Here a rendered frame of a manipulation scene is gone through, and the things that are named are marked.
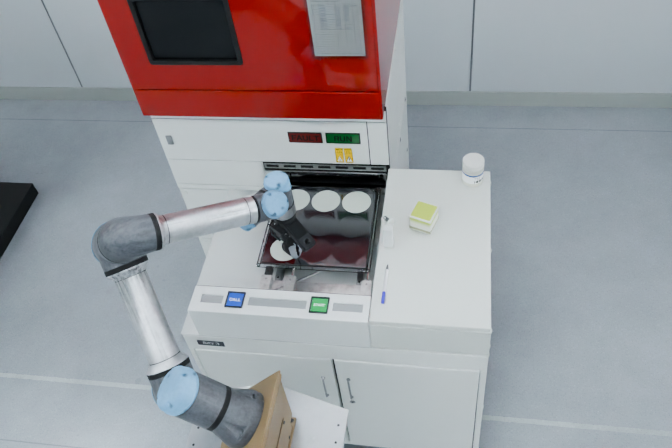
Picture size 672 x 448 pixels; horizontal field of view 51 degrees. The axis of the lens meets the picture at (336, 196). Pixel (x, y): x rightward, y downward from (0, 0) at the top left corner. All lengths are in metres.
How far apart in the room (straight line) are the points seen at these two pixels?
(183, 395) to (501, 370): 1.65
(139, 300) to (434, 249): 0.90
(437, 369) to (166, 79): 1.24
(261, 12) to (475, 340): 1.11
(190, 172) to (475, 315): 1.19
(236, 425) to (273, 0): 1.13
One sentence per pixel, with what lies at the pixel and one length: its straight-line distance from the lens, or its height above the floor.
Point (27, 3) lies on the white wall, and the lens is 4.48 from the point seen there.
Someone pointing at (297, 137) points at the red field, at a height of 1.10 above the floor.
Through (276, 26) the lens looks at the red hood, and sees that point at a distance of 2.06.
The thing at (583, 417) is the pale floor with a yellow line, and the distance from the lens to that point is 3.04.
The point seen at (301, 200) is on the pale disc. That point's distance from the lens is 2.46.
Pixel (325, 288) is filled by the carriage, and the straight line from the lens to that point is 2.23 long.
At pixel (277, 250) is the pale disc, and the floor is 0.90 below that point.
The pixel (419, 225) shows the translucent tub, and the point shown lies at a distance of 2.21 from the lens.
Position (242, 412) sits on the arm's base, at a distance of 1.81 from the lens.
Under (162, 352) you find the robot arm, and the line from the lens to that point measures 1.91.
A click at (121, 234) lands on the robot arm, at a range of 1.77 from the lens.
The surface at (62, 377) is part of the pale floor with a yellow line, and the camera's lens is 3.43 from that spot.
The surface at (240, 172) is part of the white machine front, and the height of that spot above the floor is 0.92.
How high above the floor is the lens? 2.69
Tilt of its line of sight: 47 degrees down
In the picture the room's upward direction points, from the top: 9 degrees counter-clockwise
